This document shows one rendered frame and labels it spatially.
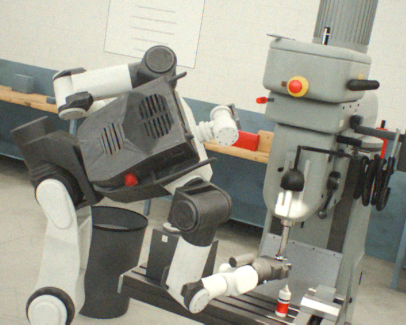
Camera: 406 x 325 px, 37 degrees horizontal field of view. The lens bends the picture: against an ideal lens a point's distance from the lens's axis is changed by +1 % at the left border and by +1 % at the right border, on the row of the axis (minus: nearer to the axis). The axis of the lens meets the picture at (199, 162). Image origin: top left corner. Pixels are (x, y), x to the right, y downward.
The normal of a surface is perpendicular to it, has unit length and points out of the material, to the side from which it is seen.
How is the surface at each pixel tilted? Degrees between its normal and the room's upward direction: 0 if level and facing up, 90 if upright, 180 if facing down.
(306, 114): 90
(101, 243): 94
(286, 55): 90
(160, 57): 62
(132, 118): 75
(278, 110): 90
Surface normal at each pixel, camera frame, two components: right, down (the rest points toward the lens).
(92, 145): -0.50, -0.19
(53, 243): -0.22, 0.55
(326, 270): -0.28, -0.34
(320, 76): -0.40, 0.11
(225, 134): 0.13, 0.62
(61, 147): -0.08, 0.18
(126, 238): 0.54, 0.32
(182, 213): -0.65, 0.12
